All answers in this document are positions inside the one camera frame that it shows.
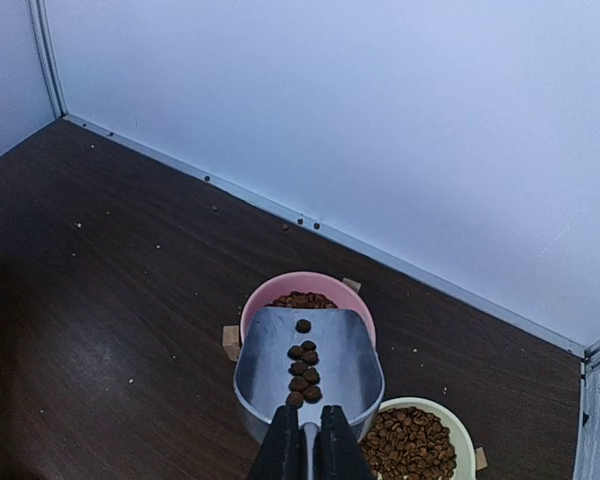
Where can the cream pet bowl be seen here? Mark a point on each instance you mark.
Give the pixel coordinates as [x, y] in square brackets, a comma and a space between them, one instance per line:
[416, 438]

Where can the metal food scoop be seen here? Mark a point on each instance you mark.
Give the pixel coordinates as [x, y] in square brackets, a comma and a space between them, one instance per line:
[308, 359]

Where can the pink pet bowl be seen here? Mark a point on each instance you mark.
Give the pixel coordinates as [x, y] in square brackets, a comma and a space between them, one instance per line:
[300, 289]

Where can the left aluminium corner post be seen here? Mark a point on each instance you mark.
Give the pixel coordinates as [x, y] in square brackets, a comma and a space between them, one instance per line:
[42, 34]

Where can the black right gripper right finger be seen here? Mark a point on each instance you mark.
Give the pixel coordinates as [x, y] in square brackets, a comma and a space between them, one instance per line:
[340, 456]

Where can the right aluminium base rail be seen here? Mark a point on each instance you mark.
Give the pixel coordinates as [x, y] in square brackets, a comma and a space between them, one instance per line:
[587, 463]

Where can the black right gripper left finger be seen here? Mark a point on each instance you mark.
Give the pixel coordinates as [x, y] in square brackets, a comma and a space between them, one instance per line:
[279, 456]

